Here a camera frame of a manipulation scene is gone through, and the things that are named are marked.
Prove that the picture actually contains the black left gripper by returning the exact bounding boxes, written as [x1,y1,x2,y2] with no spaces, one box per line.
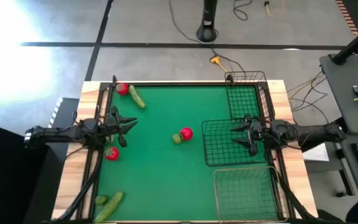
[104,105,139,149]

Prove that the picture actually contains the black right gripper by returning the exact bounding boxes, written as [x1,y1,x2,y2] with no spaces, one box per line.
[229,113,272,157]

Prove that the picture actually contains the short green cucumber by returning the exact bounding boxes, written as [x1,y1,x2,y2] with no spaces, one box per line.
[128,84,147,109]

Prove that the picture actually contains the red tomato with green calyx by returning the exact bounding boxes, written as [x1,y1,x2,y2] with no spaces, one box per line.
[116,83,130,96]
[104,146,121,162]

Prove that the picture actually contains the pinkish red tomato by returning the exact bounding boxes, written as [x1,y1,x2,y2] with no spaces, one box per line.
[180,127,195,141]

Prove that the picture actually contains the long green cucumber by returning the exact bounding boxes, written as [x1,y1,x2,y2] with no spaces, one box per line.
[93,190,125,223]

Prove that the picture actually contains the green table mat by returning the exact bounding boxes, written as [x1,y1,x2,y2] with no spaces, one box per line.
[93,84,279,222]

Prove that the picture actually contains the dark grey box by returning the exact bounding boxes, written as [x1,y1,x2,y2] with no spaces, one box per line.
[44,96,81,156]

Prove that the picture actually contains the white paper sheet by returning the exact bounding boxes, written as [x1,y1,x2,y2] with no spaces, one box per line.
[301,142,331,162]

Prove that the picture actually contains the black diagonal beam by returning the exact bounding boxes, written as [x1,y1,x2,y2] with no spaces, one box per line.
[300,135,354,153]

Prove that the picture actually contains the yellow power plug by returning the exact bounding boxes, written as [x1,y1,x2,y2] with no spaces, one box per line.
[209,55,229,73]

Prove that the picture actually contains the grey desk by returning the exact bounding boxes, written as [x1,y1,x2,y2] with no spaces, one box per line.
[318,52,358,211]

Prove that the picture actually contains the black pole stand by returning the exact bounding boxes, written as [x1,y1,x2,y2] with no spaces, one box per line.
[196,0,219,44]

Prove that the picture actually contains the black equipment cabinet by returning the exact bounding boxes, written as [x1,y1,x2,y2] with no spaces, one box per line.
[0,119,51,224]

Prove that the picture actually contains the large black wire basket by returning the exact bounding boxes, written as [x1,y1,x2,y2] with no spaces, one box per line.
[201,118,269,167]

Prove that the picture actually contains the small black wire basket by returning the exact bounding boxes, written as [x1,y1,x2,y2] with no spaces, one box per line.
[224,70,269,121]

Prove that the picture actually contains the gold wire basket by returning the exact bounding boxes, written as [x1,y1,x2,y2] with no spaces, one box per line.
[212,166,281,222]

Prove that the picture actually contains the thin black cable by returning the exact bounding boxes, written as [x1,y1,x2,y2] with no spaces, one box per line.
[63,145,85,159]

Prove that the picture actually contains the tangled floor cables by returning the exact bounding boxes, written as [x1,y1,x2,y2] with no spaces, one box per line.
[286,70,331,123]

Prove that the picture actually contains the long black floor cable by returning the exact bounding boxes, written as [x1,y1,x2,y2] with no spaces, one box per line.
[168,0,247,78]

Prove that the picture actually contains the looped black floor cable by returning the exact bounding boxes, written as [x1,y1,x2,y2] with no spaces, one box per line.
[232,0,254,22]

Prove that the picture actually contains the yellow floor cable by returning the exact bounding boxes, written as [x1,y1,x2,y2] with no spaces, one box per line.
[263,0,275,18]

